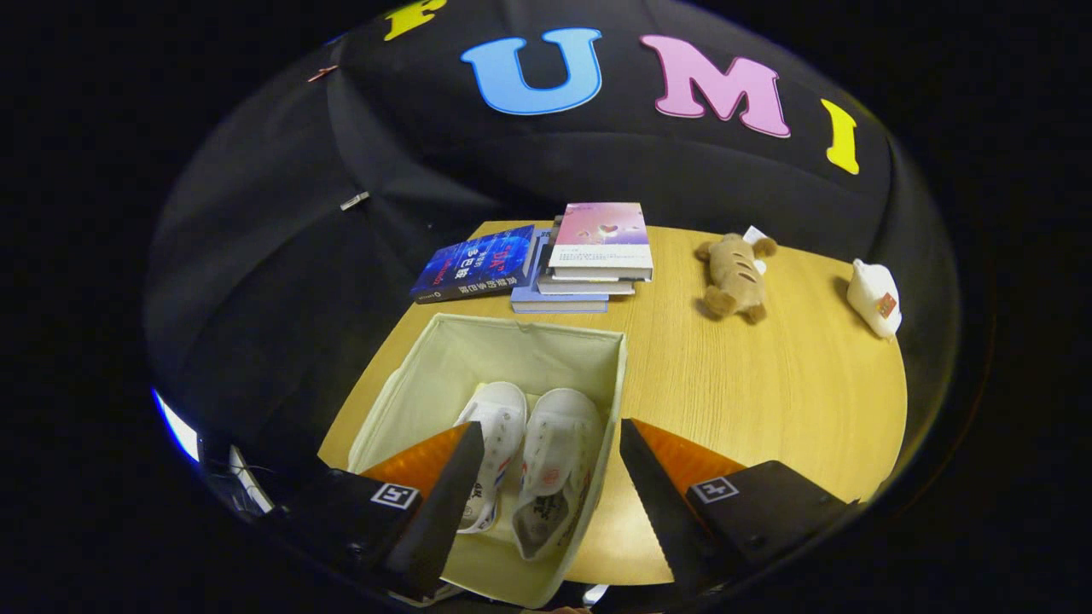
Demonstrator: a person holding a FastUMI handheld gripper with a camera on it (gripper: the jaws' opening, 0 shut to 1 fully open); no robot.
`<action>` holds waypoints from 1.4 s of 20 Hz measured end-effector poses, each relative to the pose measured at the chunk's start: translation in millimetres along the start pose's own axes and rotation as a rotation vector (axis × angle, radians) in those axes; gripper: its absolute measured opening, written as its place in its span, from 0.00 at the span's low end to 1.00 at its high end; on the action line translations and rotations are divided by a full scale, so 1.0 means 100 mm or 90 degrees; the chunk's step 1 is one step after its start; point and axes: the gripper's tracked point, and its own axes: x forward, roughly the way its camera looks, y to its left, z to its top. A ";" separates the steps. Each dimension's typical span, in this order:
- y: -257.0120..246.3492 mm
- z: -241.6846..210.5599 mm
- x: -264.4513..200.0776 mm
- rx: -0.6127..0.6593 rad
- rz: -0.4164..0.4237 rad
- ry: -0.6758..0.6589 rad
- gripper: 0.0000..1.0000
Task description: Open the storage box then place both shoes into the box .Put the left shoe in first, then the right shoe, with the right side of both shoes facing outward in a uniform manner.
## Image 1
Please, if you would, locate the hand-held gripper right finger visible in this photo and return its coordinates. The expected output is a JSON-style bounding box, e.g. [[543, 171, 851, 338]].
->
[[619, 418, 858, 598]]

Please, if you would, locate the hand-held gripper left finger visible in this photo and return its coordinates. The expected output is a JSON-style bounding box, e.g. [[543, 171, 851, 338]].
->
[[273, 420, 485, 602]]

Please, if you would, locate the white canvas shoe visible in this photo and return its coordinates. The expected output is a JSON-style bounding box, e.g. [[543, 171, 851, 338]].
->
[[510, 388, 605, 561], [452, 381, 529, 535]]

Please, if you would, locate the green fabric storage box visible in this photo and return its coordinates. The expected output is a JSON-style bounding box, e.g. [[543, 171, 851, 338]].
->
[[346, 312, 628, 610]]

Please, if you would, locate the pale blue book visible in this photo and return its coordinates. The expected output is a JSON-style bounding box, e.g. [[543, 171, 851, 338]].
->
[[510, 229, 611, 315]]

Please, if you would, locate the dark cover book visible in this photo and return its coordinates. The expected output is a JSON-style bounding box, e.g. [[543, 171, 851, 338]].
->
[[536, 223, 637, 297]]

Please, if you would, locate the brown bread plush toy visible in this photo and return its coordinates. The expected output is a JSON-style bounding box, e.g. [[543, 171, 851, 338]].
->
[[694, 226, 779, 325]]

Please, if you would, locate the dark blue book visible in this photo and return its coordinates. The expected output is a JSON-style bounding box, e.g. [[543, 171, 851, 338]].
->
[[409, 224, 537, 304]]

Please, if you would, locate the lit computer screen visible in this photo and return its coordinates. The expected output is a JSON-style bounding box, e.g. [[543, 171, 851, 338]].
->
[[154, 389, 202, 464]]

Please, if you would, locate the white plush pouch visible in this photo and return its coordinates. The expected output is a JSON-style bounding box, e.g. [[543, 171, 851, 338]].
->
[[846, 258, 903, 340]]

